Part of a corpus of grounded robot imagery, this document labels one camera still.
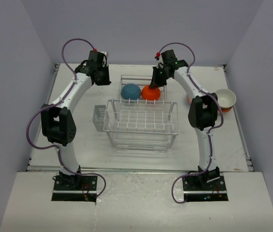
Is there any small orange plastic bowl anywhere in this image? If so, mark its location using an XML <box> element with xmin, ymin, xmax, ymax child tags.
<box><xmin>141</xmin><ymin>85</ymin><xmax>161</xmax><ymax>101</ymax></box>

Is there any blue plastic bowl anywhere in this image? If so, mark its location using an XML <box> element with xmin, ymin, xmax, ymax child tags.
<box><xmin>121</xmin><ymin>83</ymin><xmax>141</xmax><ymax>100</ymax></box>

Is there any pink floral ceramic bowl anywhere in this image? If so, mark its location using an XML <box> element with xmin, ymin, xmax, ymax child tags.
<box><xmin>186</xmin><ymin>94</ymin><xmax>192</xmax><ymax>104</ymax></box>

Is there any large orange ceramic bowl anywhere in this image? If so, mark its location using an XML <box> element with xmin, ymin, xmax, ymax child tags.
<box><xmin>221</xmin><ymin>107</ymin><xmax>232</xmax><ymax>113</ymax></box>

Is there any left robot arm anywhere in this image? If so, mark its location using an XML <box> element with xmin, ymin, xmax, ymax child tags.
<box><xmin>41</xmin><ymin>50</ymin><xmax>111</xmax><ymax>190</ymax></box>

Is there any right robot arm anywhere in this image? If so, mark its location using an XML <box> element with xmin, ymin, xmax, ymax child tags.
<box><xmin>150</xmin><ymin>50</ymin><xmax>220</xmax><ymax>190</ymax></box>

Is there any clear plastic cutlery holder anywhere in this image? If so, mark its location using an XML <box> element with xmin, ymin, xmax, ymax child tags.
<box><xmin>92</xmin><ymin>105</ymin><xmax>106</xmax><ymax>132</ymax></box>

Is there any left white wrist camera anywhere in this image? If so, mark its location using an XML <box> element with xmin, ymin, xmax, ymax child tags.
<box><xmin>100</xmin><ymin>51</ymin><xmax>109</xmax><ymax>66</ymax></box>

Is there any white wire dish rack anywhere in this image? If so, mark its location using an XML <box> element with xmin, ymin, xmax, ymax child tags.
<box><xmin>103</xmin><ymin>86</ymin><xmax>179</xmax><ymax>152</ymax></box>

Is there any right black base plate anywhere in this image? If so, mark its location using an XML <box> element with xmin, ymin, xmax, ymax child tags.
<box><xmin>182</xmin><ymin>170</ymin><xmax>228</xmax><ymax>203</ymax></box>

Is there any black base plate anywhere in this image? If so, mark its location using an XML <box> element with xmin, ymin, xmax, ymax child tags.
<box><xmin>182</xmin><ymin>170</ymin><xmax>228</xmax><ymax>203</ymax></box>
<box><xmin>51</xmin><ymin>175</ymin><xmax>97</xmax><ymax>203</ymax></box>

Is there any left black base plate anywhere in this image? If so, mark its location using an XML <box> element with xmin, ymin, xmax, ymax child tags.
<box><xmin>51</xmin><ymin>175</ymin><xmax>97</xmax><ymax>203</ymax></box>

